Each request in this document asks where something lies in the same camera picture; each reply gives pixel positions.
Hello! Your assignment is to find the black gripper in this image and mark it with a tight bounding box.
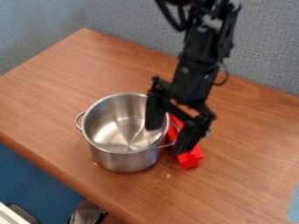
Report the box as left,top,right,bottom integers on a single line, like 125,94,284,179
144,59,217,155

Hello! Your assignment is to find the red plastic block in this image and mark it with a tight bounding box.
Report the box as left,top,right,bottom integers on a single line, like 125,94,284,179
167,114,204,170

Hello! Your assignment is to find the stainless steel pot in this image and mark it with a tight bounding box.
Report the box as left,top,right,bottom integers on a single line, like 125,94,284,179
73,92,180,173

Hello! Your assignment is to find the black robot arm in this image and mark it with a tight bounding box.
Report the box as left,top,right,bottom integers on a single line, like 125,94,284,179
144,0,241,155

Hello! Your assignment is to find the grey black object below table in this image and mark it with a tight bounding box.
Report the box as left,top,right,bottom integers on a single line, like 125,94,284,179
65,199,108,224

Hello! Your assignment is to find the black white object bottom left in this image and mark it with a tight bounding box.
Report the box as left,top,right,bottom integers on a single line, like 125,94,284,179
0,202,41,224

